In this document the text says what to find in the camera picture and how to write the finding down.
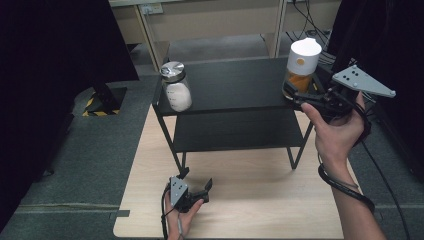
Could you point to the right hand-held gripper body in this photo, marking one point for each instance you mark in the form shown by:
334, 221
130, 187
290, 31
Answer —
360, 81

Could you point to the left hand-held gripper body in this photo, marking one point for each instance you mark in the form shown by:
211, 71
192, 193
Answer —
179, 193

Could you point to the glass jar with white lid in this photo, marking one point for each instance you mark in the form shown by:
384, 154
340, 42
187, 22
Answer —
302, 60

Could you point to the black two-tier shelf rack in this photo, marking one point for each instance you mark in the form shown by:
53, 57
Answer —
236, 83

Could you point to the glass jar with metal lid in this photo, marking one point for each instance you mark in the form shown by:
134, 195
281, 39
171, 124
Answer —
178, 95

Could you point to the person's left hand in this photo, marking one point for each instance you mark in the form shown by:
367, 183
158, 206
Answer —
178, 225

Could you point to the person's right hand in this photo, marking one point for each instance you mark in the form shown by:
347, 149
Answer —
336, 140

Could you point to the black curtain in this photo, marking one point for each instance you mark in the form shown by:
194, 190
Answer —
400, 40
50, 83

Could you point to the black stand base striped tape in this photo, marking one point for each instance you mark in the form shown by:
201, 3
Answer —
106, 100

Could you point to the light wooden desk frame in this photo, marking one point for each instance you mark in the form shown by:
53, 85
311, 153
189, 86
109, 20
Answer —
213, 23

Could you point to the white wall socket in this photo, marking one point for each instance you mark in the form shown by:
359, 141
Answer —
151, 9

